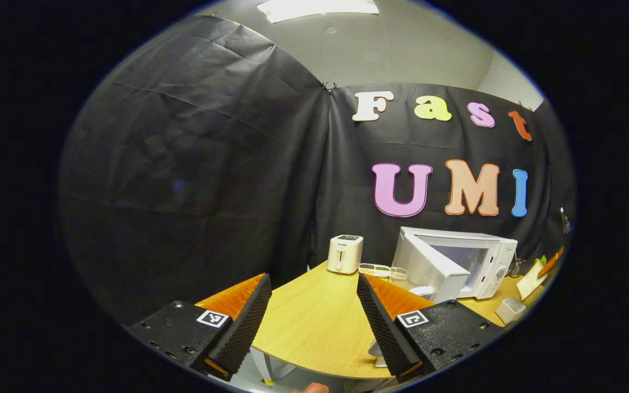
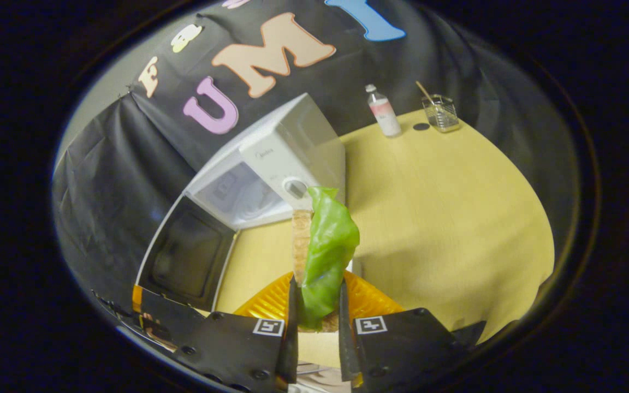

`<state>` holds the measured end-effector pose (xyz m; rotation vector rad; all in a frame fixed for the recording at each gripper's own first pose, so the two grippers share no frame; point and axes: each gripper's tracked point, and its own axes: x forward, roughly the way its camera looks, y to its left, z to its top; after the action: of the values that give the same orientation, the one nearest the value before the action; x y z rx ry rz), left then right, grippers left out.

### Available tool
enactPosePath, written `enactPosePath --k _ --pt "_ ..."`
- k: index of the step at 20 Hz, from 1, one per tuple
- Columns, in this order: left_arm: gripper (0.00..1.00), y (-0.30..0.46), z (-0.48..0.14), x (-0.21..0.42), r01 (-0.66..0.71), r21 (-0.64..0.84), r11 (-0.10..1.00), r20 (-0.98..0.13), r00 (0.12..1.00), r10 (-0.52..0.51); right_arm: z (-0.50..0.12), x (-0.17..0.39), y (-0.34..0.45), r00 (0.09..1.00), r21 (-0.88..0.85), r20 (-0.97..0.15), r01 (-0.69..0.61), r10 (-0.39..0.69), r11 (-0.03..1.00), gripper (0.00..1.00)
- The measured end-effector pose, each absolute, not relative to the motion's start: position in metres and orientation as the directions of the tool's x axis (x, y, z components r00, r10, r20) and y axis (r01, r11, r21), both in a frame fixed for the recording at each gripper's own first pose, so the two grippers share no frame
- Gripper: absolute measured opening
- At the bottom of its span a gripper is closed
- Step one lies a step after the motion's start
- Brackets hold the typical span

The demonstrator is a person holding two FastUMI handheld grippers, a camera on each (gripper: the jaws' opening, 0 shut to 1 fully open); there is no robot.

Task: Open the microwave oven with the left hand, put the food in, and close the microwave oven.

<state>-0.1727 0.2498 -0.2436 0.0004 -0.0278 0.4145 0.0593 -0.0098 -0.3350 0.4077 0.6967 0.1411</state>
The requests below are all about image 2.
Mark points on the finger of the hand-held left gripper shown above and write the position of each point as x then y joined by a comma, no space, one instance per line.
167,305

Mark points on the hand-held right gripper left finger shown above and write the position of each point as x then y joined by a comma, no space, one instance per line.
238,349

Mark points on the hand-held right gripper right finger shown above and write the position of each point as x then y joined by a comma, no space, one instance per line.
396,349

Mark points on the lettuce sandwich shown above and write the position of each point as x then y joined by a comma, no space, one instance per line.
328,245

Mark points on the white microwave oven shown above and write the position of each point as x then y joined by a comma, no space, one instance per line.
287,158

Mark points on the small black round lid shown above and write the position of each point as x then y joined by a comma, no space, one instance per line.
421,126

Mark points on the clear bottle with pink label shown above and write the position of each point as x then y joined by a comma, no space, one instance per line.
384,112

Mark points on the square glass jar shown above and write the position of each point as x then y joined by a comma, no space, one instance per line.
441,114

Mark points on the wooden stick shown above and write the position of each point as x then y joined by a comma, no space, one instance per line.
425,90

